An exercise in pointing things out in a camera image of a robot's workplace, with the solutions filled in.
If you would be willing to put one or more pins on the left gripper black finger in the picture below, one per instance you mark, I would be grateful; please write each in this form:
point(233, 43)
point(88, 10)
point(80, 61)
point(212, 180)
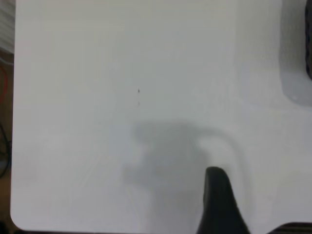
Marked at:
point(217, 207)

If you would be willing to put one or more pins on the dark brown wicker basket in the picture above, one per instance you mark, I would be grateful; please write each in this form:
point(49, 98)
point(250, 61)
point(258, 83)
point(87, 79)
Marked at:
point(309, 36)

